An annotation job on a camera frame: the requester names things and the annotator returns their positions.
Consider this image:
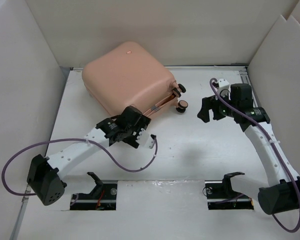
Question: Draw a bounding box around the pink hard-shell suitcase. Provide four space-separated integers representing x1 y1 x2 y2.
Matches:
82 41 189 119

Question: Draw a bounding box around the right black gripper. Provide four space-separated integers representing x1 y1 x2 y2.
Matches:
197 90 239 123

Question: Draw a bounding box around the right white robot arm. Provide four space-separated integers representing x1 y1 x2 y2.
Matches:
197 78 300 215

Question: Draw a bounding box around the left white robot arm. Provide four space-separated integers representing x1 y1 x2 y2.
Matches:
27 106 158 206

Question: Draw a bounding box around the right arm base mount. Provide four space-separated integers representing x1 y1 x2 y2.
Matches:
202 172 254 210

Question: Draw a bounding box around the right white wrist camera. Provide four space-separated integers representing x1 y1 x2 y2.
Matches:
216 78 230 95

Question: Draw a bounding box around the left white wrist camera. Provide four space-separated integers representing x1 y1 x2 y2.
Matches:
136 128 155 149

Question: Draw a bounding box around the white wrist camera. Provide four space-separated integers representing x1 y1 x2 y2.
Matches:
216 78 230 95
136 128 155 149

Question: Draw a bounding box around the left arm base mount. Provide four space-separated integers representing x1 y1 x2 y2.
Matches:
69 172 118 211

